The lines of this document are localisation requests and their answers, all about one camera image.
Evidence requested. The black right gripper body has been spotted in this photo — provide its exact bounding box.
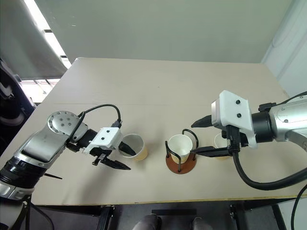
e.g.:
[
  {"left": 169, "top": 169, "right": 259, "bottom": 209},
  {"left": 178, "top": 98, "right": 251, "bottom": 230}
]
[{"left": 220, "top": 124, "right": 250, "bottom": 150}]

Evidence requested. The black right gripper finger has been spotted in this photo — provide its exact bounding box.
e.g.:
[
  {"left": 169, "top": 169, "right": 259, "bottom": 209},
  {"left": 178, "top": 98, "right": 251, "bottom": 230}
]
[
  {"left": 190, "top": 115, "right": 213, "bottom": 129},
  {"left": 190, "top": 146, "right": 233, "bottom": 158}
]

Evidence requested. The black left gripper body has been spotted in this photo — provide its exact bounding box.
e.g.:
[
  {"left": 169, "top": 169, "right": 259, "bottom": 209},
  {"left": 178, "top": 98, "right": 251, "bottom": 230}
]
[{"left": 89, "top": 143, "right": 122, "bottom": 166}]

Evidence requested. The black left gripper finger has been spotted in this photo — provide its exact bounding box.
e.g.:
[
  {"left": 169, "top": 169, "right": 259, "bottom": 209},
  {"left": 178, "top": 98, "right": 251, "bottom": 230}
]
[
  {"left": 119, "top": 142, "right": 136, "bottom": 156},
  {"left": 101, "top": 156, "right": 131, "bottom": 171}
]

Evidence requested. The white paper cup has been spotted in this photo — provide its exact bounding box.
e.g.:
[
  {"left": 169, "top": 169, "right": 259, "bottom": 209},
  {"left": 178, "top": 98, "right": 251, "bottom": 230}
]
[
  {"left": 167, "top": 134, "right": 194, "bottom": 164},
  {"left": 213, "top": 133, "right": 233, "bottom": 160},
  {"left": 119, "top": 134, "right": 148, "bottom": 162}
]

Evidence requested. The dark rounded shape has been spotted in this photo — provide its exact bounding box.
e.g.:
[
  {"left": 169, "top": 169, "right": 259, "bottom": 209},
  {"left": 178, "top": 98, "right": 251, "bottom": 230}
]
[
  {"left": 132, "top": 214, "right": 162, "bottom": 230},
  {"left": 191, "top": 217, "right": 212, "bottom": 230}
]

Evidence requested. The black chair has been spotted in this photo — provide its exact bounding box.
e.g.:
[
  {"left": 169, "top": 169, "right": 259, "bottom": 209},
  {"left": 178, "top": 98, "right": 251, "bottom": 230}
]
[{"left": 0, "top": 57, "right": 38, "bottom": 150}]

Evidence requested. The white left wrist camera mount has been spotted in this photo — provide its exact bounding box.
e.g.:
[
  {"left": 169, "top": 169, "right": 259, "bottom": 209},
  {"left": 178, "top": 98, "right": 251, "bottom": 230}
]
[{"left": 83, "top": 127, "right": 123, "bottom": 154}]

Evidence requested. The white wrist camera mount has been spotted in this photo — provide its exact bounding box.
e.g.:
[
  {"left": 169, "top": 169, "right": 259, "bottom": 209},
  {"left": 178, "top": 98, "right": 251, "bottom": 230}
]
[
  {"left": 211, "top": 90, "right": 258, "bottom": 148},
  {"left": 83, "top": 127, "right": 123, "bottom": 154}
]

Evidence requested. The black wire cup holder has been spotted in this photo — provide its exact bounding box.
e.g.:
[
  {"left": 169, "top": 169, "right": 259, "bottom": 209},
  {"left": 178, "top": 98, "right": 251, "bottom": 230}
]
[{"left": 165, "top": 129, "right": 199, "bottom": 174}]

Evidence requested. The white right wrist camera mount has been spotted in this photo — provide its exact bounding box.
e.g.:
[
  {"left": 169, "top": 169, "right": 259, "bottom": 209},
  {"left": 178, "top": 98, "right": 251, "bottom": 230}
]
[{"left": 211, "top": 90, "right": 258, "bottom": 148}]

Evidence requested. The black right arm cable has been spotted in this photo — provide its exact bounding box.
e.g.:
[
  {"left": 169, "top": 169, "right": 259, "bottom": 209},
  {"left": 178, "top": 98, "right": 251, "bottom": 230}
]
[{"left": 226, "top": 125, "right": 307, "bottom": 191}]

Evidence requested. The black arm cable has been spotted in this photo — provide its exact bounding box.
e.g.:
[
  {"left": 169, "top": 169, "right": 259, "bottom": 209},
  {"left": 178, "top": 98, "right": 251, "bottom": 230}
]
[
  {"left": 71, "top": 103, "right": 122, "bottom": 142},
  {"left": 226, "top": 125, "right": 307, "bottom": 191}
]

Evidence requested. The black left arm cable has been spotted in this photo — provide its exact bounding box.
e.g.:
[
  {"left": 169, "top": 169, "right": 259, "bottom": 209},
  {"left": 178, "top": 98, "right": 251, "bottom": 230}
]
[{"left": 71, "top": 103, "right": 122, "bottom": 142}]

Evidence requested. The black table frame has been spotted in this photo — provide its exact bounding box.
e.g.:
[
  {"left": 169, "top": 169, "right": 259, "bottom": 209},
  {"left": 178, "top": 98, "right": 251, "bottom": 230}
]
[{"left": 28, "top": 196, "right": 288, "bottom": 230}]

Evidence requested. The thin black hanging cable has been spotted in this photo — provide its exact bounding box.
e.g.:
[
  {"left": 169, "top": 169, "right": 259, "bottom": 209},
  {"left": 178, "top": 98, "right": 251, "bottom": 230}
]
[
  {"left": 292, "top": 184, "right": 307, "bottom": 230},
  {"left": 23, "top": 200, "right": 56, "bottom": 230}
]

